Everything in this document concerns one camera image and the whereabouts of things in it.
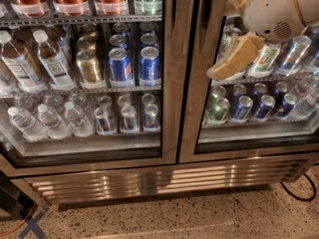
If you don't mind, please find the white rounded gripper body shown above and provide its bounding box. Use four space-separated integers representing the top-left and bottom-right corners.
243 0 319 43

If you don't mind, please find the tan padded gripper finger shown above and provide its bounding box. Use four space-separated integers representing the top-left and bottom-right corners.
206 32 264 80
224 0 249 16

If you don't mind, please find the steel fridge door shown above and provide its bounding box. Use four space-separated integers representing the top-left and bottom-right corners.
0 0 191 179
179 0 319 163

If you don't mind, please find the steel fridge base grille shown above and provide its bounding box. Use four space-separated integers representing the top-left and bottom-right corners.
12 151 319 206

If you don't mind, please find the white 7Up can right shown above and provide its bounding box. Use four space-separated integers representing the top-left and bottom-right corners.
246 43 281 78

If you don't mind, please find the silver blue can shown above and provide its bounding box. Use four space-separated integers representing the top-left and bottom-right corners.
276 35 311 76

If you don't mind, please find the blue can bottom right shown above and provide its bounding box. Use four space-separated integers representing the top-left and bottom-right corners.
251 95 275 120

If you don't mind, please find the blue can bottom left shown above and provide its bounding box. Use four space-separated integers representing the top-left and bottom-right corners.
230 96 253 122

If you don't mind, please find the green can bottom shelf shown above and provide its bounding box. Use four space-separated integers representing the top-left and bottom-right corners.
206 98 230 124

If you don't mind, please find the front blue Pepsi can right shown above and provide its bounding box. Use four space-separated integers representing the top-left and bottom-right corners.
139 46 161 86

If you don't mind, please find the blue pepsi can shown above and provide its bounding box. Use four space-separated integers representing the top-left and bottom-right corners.
139 46 161 86
109 48 135 88

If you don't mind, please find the small silver can right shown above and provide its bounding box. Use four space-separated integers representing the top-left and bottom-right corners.
144 104 160 131

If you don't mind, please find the small silver can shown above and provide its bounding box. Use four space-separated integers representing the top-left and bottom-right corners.
121 105 140 132
144 104 160 131
94 108 117 135

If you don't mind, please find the front blue Pepsi can left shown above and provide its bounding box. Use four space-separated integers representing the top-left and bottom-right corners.
109 48 135 88

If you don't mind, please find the small silver can middle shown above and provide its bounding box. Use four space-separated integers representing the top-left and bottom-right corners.
121 105 140 132

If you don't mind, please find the front gold can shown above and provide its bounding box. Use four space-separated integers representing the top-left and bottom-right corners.
76 50 106 90

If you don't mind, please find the small silver can left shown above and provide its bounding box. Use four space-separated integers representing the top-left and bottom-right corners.
94 108 117 135

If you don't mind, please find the water bottle right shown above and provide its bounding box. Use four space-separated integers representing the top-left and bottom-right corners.
65 102 94 137

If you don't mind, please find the water bottle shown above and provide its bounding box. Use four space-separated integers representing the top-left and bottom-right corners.
65 102 94 137
38 104 72 139
8 107 48 141

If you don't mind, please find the tea bottle white cap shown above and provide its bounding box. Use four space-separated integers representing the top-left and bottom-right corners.
33 29 74 90

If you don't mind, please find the water bottle middle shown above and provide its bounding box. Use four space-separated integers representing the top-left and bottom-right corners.
38 104 72 139

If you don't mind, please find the tea bottle far left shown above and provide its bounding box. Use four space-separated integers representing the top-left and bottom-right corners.
0 31 46 94

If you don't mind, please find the water bottle left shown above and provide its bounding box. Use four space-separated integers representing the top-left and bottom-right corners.
8 107 48 141

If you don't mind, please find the blue tape cross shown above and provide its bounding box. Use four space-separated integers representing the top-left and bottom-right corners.
18 207 49 239

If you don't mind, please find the black power cable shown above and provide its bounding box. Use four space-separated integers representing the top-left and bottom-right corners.
279 172 318 203

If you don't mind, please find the orange cable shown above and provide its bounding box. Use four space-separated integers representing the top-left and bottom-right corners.
0 202 37 237

